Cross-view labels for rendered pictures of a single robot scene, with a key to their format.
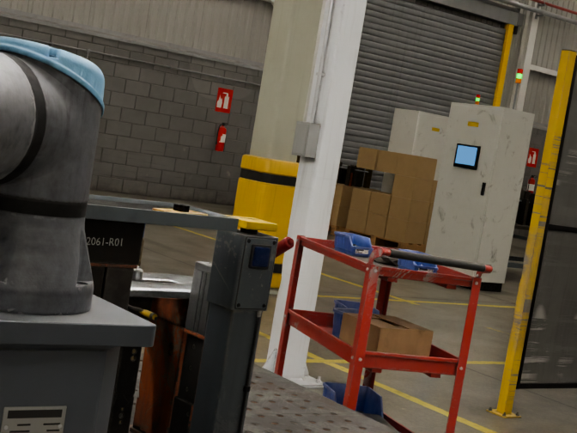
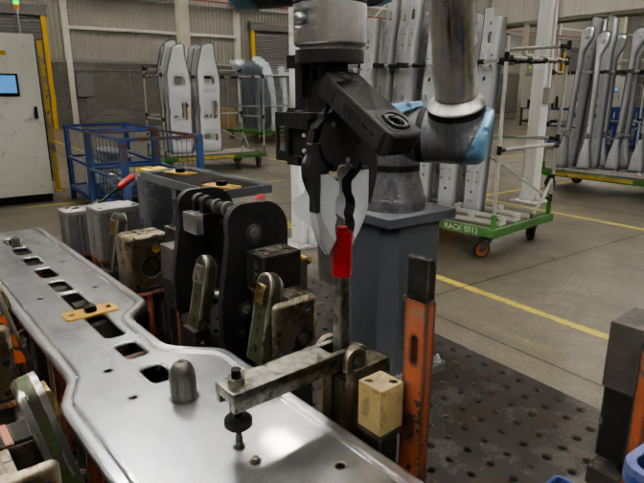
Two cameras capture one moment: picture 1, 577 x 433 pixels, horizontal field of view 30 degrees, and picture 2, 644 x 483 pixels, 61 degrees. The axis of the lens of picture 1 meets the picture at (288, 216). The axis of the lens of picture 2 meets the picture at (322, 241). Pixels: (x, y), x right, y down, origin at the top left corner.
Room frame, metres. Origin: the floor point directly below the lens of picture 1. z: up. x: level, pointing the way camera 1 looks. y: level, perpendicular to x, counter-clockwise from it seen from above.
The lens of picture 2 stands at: (1.12, 1.48, 1.35)
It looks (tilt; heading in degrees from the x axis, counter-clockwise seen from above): 15 degrees down; 271
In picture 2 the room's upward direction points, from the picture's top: straight up
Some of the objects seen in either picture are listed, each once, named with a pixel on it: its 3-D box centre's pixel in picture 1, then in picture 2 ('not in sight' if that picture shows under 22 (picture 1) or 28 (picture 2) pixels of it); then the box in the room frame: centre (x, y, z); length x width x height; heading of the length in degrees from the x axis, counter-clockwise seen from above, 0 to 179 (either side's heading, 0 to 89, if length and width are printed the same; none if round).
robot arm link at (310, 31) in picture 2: not in sight; (327, 29); (1.13, 0.89, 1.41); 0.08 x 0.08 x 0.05
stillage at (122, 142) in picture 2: not in sight; (144, 178); (3.09, -4.13, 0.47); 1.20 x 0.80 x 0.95; 129
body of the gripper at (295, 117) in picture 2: not in sight; (325, 110); (1.13, 0.88, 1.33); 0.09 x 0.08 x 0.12; 131
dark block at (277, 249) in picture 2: not in sight; (276, 371); (1.21, 0.67, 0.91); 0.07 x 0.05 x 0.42; 41
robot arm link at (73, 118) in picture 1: (30, 118); (398, 132); (0.98, 0.25, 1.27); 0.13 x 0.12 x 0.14; 156
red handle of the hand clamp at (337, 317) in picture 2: not in sight; (341, 294); (1.11, 0.90, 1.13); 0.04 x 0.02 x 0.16; 131
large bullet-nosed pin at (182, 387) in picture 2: not in sight; (182, 383); (1.30, 0.90, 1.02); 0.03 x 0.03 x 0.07
